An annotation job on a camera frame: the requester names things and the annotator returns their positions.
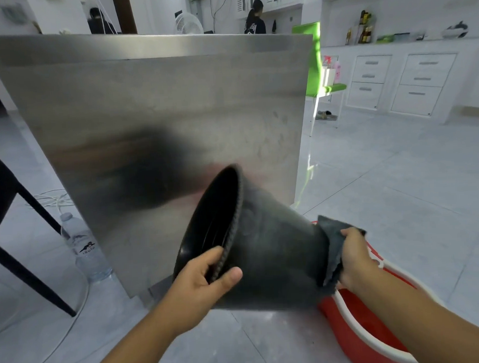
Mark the dark sauce bottles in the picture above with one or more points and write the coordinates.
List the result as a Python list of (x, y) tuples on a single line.
[(365, 33)]

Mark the dark grey cloth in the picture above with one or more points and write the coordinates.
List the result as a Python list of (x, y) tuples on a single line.
[(331, 238)]

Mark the green chair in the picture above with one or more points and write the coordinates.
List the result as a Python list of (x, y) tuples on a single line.
[(313, 65)]

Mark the narrow white drawer cabinet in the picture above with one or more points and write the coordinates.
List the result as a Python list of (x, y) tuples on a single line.
[(368, 82)]

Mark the red basin with white rim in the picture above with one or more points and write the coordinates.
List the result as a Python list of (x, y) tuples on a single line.
[(343, 325)]

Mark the black plastic bucket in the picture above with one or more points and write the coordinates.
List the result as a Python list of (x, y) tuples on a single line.
[(274, 245)]

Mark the green container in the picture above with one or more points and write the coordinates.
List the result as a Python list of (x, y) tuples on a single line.
[(384, 38)]

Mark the pink bottle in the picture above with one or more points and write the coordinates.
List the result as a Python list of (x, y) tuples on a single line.
[(337, 73)]

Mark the person's right forearm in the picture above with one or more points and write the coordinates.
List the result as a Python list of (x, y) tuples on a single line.
[(420, 322)]

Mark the person's left hand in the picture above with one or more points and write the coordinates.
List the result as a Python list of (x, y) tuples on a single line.
[(189, 292)]

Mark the black and white helmet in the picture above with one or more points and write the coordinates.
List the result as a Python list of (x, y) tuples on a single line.
[(455, 31)]

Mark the clear container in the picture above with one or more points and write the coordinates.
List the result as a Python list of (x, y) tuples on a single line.
[(402, 37)]

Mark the clear plastic water bottle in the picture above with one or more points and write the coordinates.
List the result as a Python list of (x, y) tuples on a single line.
[(86, 251)]

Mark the pair of slippers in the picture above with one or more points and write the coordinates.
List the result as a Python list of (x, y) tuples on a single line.
[(326, 115)]

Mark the stainless steel table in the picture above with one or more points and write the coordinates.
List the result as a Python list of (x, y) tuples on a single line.
[(140, 92)]

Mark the white box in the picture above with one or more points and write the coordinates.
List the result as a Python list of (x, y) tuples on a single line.
[(329, 76)]

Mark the person's left forearm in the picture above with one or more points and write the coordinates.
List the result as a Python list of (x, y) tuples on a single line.
[(132, 350)]

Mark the brown pillar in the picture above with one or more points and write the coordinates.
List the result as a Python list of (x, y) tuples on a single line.
[(124, 14)]

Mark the white fan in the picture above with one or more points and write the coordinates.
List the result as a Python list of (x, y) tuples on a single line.
[(189, 24)]

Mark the wide white drawer cabinet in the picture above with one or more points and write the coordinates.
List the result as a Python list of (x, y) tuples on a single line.
[(421, 84)]

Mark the person's right fingers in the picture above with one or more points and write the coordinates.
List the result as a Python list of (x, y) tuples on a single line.
[(352, 234)]

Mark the person's right hand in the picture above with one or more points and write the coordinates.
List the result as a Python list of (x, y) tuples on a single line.
[(356, 263)]

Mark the person's left thumb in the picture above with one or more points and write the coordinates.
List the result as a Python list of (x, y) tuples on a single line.
[(226, 281)]

